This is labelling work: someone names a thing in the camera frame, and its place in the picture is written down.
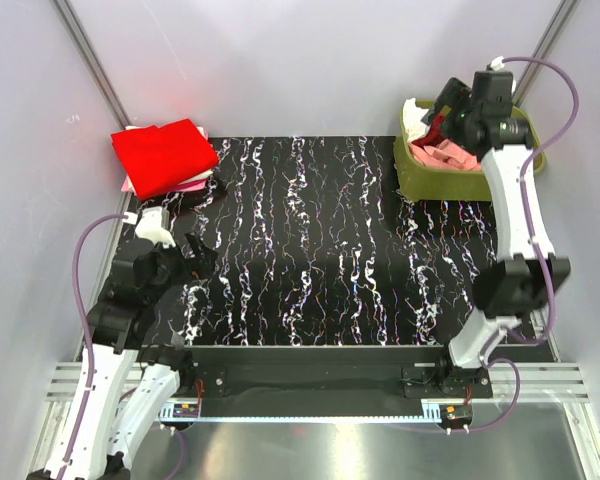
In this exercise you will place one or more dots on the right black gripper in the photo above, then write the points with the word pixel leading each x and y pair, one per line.
pixel 453 95

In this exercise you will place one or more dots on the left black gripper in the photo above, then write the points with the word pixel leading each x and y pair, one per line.
pixel 203 263

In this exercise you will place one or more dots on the salmon pink t-shirt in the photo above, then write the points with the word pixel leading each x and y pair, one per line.
pixel 445 156

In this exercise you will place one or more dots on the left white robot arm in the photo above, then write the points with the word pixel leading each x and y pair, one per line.
pixel 123 384

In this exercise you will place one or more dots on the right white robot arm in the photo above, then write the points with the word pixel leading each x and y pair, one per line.
pixel 527 272

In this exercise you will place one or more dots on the dark red t-shirt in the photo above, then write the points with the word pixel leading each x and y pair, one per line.
pixel 434 135

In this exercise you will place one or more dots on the white t-shirt in bin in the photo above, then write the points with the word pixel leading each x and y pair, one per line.
pixel 412 121

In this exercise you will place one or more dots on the olive green plastic bin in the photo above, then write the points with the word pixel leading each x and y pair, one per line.
pixel 418 182

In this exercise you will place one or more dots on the black marble pattern mat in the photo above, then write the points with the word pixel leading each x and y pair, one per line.
pixel 316 246

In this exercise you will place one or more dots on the folded red t-shirt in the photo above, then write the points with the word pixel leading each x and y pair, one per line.
pixel 157 159

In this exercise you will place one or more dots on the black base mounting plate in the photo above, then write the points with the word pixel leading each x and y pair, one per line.
pixel 326 383

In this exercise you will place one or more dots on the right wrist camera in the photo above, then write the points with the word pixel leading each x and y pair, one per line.
pixel 491 86

